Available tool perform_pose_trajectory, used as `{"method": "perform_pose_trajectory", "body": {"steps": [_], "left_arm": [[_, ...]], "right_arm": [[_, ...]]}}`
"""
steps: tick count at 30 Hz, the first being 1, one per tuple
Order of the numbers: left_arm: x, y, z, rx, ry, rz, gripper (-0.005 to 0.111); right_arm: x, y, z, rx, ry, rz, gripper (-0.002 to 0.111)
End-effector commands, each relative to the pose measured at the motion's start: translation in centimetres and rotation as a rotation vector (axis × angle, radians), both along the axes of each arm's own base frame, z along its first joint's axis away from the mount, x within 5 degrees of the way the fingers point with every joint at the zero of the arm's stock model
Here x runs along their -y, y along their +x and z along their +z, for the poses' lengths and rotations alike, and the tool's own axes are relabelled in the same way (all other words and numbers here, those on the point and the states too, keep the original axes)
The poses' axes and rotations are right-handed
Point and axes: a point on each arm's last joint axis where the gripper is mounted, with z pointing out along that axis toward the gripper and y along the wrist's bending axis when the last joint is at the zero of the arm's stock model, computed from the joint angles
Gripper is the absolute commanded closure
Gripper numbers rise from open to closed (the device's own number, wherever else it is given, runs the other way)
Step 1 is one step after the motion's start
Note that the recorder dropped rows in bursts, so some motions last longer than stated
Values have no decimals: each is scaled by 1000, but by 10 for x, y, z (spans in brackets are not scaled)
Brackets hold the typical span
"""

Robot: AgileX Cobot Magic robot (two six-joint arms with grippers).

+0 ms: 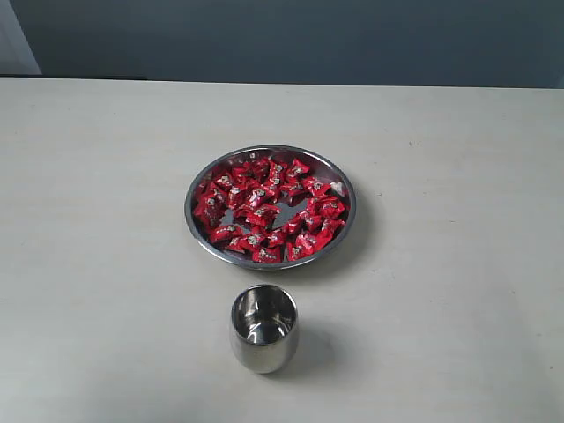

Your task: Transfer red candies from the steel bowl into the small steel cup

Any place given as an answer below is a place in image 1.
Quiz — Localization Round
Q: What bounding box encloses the round stainless steel plate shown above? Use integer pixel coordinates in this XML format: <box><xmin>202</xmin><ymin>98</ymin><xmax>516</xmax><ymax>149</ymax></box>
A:
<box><xmin>184</xmin><ymin>145</ymin><xmax>356</xmax><ymax>271</ymax></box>

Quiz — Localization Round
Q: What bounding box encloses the stainless steel cup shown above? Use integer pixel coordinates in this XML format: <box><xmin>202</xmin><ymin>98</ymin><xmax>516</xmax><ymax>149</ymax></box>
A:
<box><xmin>230</xmin><ymin>284</ymin><xmax>300</xmax><ymax>375</ymax></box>

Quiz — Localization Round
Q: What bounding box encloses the red candy front middle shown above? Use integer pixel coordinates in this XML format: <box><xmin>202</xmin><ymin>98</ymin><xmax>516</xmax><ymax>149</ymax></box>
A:
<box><xmin>241</xmin><ymin>231</ymin><xmax>267</xmax><ymax>251</ymax></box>

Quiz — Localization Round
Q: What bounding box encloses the red candy front right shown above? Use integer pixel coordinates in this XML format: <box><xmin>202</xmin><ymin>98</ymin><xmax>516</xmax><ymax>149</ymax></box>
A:
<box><xmin>286</xmin><ymin>242</ymin><xmax>308</xmax><ymax>262</ymax></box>

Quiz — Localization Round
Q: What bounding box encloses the red candy back right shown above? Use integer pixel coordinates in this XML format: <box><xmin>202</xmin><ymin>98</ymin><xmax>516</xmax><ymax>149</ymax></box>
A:
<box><xmin>301</xmin><ymin>176</ymin><xmax>330</xmax><ymax>197</ymax></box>

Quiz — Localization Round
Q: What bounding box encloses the red candy right side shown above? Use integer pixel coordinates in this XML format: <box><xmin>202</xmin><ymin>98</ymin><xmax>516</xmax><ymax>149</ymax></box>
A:
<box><xmin>306</xmin><ymin>196</ymin><xmax>346</xmax><ymax>219</ymax></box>

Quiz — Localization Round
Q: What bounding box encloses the red candy front centre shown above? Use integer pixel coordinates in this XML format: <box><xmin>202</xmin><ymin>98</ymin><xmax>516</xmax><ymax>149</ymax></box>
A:
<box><xmin>252</xmin><ymin>246</ymin><xmax>282</xmax><ymax>263</ymax></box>

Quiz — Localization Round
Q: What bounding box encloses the red candy back top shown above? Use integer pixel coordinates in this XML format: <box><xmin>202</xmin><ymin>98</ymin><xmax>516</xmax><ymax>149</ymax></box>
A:
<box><xmin>286</xmin><ymin>158</ymin><xmax>310</xmax><ymax>181</ymax></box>

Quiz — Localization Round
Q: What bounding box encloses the red candy front left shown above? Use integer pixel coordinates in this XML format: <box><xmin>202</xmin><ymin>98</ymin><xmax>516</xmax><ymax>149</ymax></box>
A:
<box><xmin>209</xmin><ymin>224</ymin><xmax>243</xmax><ymax>244</ymax></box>

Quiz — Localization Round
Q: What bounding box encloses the red candy left edge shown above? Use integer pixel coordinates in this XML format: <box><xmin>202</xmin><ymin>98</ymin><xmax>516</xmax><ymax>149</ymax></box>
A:
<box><xmin>193</xmin><ymin>196</ymin><xmax>224</xmax><ymax>228</ymax></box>

